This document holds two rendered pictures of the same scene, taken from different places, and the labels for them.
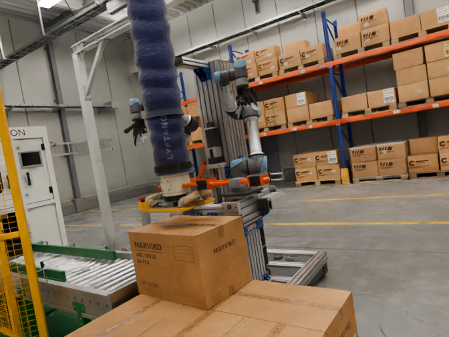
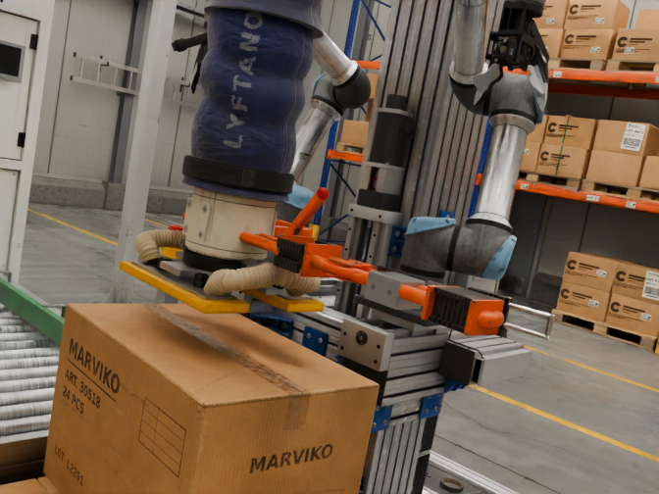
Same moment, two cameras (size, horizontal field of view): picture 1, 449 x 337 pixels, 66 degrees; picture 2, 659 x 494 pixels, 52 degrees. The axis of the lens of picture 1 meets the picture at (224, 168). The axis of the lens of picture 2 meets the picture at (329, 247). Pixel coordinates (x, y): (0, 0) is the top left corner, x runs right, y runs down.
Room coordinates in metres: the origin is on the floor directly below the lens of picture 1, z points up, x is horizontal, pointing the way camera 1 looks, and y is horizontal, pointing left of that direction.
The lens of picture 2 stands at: (0.72, -0.08, 1.34)
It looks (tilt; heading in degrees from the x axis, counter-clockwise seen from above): 7 degrees down; 7
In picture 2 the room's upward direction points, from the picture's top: 10 degrees clockwise
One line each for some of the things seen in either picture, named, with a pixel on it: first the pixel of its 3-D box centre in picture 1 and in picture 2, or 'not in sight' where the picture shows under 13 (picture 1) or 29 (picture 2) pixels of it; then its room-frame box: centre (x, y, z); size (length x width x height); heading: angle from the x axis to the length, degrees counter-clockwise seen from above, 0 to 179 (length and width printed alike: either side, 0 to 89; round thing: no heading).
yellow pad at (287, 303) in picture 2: (190, 199); (257, 279); (2.16, 0.25, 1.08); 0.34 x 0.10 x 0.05; 51
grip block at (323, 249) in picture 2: (206, 183); (307, 256); (1.93, 0.11, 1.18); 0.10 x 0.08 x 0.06; 141
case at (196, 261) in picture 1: (188, 255); (198, 431); (2.08, 0.30, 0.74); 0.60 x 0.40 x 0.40; 50
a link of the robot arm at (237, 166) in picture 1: (239, 167); (430, 241); (2.46, -0.11, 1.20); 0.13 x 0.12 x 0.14; 82
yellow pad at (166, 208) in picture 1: (167, 206); (181, 277); (2.01, 0.37, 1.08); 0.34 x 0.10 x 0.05; 51
